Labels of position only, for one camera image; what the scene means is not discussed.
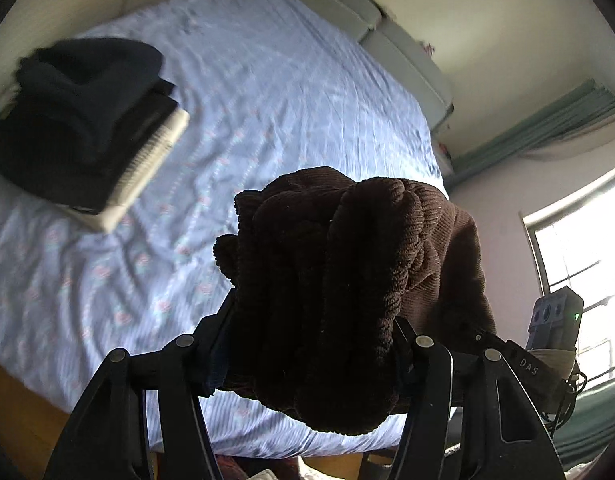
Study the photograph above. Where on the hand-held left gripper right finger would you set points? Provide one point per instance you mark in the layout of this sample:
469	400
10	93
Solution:
437	375

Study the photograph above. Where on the white folded cloth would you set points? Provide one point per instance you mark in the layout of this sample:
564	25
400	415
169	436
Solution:
152	155

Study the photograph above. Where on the grey padded headboard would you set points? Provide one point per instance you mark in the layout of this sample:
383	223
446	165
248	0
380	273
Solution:
377	35

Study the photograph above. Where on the green cloth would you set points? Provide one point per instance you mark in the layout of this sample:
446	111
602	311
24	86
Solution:
597	415

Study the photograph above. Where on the window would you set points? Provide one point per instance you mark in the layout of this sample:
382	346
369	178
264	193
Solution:
582	255

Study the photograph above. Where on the bed with blue striped sheet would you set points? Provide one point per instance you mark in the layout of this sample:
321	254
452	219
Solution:
267	100

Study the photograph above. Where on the brown pants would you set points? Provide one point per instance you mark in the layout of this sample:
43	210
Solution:
347	285

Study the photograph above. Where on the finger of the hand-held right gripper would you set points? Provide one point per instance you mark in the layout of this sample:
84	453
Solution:
480	335

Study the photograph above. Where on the green curtain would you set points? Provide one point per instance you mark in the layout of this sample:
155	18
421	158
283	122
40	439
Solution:
527	130

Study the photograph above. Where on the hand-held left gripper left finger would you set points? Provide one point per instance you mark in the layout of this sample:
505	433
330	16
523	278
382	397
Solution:
182	360

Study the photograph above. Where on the black folded clothes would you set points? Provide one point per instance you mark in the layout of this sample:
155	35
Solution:
72	125

